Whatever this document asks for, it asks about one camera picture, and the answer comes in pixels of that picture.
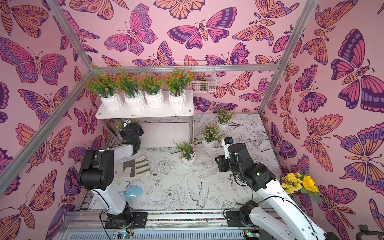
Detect white two-tier rack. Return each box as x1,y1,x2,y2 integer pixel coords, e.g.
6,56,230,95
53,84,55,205
96,90,195,148

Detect white wire basket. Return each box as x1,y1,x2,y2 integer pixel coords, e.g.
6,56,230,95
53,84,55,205
173,59,217,94

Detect yellow flower bouquet vase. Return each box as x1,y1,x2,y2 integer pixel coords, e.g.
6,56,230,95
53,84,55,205
281,171,322,204

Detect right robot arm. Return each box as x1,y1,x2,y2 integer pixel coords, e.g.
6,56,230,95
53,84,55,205
215,137,338,240

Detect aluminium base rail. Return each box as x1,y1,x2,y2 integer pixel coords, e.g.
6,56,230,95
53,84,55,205
57,210,296,240

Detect orange plant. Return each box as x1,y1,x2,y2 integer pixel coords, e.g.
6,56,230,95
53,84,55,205
137,75,165,109
163,68,195,111
85,66,124,111
116,70,147,112

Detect pink plant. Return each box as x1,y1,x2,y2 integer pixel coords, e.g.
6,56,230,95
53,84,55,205
217,109,235,132
114,119,140,130
201,123,225,151
174,141,197,167

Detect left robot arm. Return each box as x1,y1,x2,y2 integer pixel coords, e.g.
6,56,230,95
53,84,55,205
78,123,150,229

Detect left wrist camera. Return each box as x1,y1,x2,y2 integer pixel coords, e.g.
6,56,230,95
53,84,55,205
122,119,131,128

